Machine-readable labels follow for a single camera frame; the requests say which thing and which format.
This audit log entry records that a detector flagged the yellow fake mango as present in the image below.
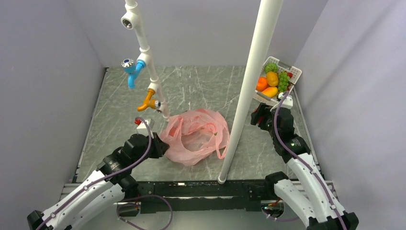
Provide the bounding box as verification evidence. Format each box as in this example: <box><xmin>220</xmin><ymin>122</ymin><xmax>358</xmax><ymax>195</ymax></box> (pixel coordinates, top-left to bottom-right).
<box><xmin>261</xmin><ymin>87</ymin><xmax>279</xmax><ymax>98</ymax></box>

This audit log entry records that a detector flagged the orange fake fruit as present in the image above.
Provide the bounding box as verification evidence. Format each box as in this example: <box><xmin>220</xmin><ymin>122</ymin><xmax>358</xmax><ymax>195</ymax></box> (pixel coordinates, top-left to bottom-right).
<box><xmin>256</xmin><ymin>77</ymin><xmax>269</xmax><ymax>92</ymax></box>

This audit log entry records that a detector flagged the pink plastic bag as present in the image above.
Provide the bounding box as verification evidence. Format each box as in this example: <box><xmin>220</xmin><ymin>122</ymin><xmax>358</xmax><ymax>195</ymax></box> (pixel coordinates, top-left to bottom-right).
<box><xmin>159</xmin><ymin>108</ymin><xmax>230</xmax><ymax>166</ymax></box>

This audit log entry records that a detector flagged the green fake grape bunch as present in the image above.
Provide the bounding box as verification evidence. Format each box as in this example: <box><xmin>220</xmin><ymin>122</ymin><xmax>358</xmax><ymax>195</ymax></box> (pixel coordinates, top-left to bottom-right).
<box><xmin>277</xmin><ymin>71</ymin><xmax>290</xmax><ymax>92</ymax></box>

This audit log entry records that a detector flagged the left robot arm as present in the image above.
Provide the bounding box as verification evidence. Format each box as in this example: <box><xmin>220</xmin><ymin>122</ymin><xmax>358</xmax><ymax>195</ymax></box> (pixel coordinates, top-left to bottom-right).
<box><xmin>27</xmin><ymin>132</ymin><xmax>169</xmax><ymax>230</ymax></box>

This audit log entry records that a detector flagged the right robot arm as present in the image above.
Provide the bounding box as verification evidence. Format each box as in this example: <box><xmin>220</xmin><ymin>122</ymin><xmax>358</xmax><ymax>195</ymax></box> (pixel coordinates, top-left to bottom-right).
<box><xmin>250</xmin><ymin>103</ymin><xmax>359</xmax><ymax>230</ymax></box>

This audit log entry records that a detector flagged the green fake lime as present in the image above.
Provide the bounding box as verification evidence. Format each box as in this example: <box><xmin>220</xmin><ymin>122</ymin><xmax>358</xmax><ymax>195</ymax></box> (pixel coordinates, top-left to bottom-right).
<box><xmin>264</xmin><ymin>63</ymin><xmax>278</xmax><ymax>73</ymax></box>

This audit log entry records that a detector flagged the orange faucet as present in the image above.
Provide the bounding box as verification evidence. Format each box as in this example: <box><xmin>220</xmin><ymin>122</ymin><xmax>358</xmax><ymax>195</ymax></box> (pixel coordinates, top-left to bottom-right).
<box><xmin>137</xmin><ymin>89</ymin><xmax>161</xmax><ymax>112</ymax></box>

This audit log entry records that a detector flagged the blue faucet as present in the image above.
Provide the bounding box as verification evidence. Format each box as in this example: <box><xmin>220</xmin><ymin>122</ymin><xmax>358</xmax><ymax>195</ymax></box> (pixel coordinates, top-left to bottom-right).
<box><xmin>121</xmin><ymin>58</ymin><xmax>146</xmax><ymax>89</ymax></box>

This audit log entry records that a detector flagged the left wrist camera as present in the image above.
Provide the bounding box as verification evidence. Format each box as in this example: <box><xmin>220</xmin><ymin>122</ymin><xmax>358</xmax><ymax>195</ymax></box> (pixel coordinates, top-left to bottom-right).
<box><xmin>135</xmin><ymin>118</ymin><xmax>155</xmax><ymax>137</ymax></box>

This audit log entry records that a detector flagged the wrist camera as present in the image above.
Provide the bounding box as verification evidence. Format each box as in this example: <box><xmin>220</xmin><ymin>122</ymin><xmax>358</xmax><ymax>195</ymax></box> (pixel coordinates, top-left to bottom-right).
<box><xmin>135</xmin><ymin>118</ymin><xmax>155</xmax><ymax>137</ymax></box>
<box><xmin>274</xmin><ymin>92</ymin><xmax>293</xmax><ymax>109</ymax></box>

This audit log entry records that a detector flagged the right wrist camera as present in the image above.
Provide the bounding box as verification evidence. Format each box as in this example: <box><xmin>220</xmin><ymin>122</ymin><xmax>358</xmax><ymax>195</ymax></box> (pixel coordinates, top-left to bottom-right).
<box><xmin>274</xmin><ymin>92</ymin><xmax>293</xmax><ymax>109</ymax></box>

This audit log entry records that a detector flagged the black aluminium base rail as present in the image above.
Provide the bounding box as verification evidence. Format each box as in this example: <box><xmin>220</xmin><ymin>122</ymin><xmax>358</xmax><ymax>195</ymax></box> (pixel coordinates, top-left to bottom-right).
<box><xmin>138</xmin><ymin>179</ymin><xmax>278</xmax><ymax>214</ymax></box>

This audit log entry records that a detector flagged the white PVC pipe frame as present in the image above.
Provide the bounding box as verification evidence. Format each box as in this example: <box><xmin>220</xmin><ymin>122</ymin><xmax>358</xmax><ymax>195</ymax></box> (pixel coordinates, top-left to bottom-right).
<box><xmin>121</xmin><ymin>0</ymin><xmax>283</xmax><ymax>184</ymax></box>

